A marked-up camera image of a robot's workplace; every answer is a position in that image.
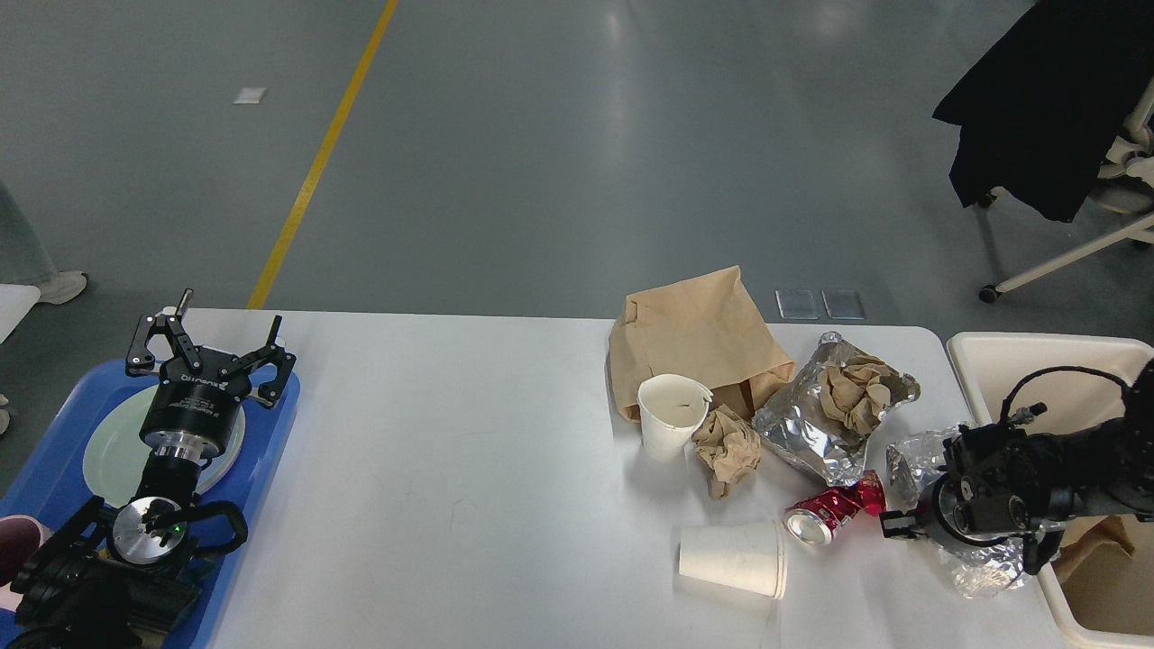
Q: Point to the floor outlet plate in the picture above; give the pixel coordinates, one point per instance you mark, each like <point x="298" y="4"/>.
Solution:
<point x="843" y="305"/>
<point x="797" y="305"/>

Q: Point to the black jacket on chair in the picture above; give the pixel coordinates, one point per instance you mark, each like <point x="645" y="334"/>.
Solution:
<point x="1039" y="111"/>

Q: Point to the crushed red soda can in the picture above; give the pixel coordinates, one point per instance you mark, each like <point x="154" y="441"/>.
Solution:
<point x="816" y="521"/>

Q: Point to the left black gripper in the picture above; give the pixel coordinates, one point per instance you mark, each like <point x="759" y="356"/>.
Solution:
<point x="194" y="407"/>

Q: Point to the lying white paper cup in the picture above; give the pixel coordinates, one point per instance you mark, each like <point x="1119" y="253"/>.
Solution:
<point x="751" y="558"/>

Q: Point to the brown paper in foil bag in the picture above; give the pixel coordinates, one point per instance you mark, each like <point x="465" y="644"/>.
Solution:
<point x="857" y="394"/>

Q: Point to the beige plastic bin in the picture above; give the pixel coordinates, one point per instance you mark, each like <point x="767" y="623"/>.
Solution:
<point x="1106" y="601"/>

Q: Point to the person's white shoe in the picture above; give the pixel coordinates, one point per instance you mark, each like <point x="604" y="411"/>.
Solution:
<point x="62" y="287"/>

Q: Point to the crumpled large brown paper bag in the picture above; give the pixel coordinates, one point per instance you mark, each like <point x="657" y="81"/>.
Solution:
<point x="706" y="328"/>

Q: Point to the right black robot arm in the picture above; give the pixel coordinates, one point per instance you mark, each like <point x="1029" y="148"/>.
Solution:
<point x="998" y="482"/>

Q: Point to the floor outlet plate left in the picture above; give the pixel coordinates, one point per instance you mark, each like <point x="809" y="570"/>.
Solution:
<point x="797" y="305"/>

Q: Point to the person's grey trouser leg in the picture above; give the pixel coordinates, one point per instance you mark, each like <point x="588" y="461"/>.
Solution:
<point x="24" y="261"/>

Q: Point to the crumpled brown paper ball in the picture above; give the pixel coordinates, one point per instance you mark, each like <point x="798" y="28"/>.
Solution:
<point x="729" y="448"/>

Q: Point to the pink ribbed mug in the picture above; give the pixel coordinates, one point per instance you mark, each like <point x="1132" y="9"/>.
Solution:
<point x="21" y="537"/>

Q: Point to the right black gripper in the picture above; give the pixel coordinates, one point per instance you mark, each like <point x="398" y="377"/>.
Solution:
<point x="936" y="519"/>

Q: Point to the mint green plate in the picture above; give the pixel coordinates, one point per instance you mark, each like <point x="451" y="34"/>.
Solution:
<point x="115" y="459"/>

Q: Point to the white office chair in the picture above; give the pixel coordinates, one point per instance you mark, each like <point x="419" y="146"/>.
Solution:
<point x="1122" y="186"/>

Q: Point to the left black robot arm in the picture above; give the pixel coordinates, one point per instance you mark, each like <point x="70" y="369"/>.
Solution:
<point x="148" y="484"/>

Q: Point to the silver foil bag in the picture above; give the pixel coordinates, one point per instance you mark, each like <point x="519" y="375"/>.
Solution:
<point x="793" y="426"/>

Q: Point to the floor outlet plate right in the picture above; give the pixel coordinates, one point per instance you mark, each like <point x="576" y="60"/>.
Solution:
<point x="843" y="305"/>

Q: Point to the upright white paper cup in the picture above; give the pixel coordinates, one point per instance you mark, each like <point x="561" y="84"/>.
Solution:
<point x="672" y="408"/>

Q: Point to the blue plastic tray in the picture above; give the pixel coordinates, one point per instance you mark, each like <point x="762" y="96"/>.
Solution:
<point x="51" y="488"/>

